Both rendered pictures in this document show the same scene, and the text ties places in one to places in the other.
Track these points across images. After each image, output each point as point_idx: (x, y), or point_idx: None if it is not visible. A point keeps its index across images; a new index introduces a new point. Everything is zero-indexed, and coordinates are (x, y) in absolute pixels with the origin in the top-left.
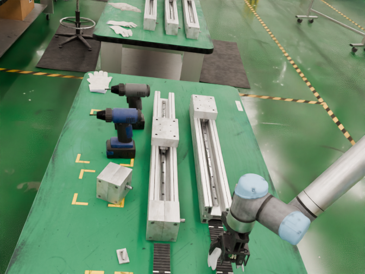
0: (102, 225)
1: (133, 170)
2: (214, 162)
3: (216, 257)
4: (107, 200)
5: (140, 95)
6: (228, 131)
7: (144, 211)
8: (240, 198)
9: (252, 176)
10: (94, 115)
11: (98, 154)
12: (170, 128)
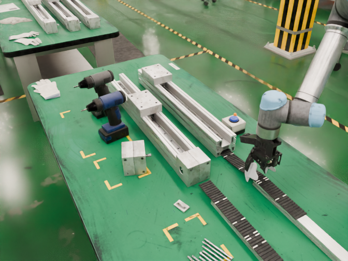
0: (147, 193)
1: None
2: (193, 111)
3: (255, 170)
4: (135, 174)
5: (107, 82)
6: (181, 87)
7: (169, 168)
8: (270, 111)
9: (270, 92)
10: (86, 110)
11: (96, 144)
12: (147, 98)
